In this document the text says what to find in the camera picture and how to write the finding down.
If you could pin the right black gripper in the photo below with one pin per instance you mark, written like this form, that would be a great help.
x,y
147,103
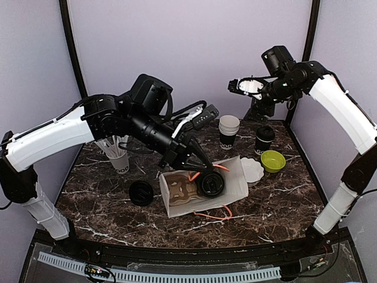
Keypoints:
x,y
257,115

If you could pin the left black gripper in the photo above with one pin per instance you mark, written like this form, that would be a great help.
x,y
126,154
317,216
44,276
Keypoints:
x,y
182,145

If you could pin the black paper coffee cup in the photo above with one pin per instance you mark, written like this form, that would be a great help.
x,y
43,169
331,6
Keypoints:
x,y
210,185
264,137

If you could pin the stack of paper coffee cups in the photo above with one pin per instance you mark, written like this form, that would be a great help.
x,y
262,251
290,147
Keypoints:
x,y
228,127

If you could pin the brown cardboard cup carrier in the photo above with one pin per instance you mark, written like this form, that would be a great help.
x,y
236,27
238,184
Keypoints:
x,y
181,190

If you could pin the white paper gift bag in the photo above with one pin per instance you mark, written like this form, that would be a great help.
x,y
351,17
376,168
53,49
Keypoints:
x,y
235,188

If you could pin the stack of black cup lids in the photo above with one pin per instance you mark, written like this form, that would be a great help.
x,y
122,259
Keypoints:
x,y
141,193

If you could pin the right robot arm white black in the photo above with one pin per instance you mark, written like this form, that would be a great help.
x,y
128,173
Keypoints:
x,y
352,129

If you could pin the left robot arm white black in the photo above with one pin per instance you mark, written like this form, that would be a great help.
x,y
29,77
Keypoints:
x,y
92,119

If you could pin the green bowl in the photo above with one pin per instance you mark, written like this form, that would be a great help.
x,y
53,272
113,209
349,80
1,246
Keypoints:
x,y
273,161

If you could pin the white scalloped dish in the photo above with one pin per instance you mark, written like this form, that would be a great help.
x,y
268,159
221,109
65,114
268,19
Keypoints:
x,y
252,169

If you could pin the white paper cup with straws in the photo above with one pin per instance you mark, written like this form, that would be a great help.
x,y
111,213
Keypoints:
x,y
119,161

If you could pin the bundle of wrapped white straws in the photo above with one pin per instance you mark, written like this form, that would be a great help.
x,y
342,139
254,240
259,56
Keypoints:
x,y
110,146

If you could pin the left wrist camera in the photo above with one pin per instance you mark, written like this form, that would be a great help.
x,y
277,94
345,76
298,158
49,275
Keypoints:
x,y
196,119

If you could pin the right black frame post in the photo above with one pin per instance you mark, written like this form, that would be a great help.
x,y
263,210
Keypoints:
x,y
311,30

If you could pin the black frame post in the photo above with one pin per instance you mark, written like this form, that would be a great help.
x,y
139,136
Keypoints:
x,y
70,41
311,30

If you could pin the left black frame post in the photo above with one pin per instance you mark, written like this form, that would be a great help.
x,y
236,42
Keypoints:
x,y
70,41

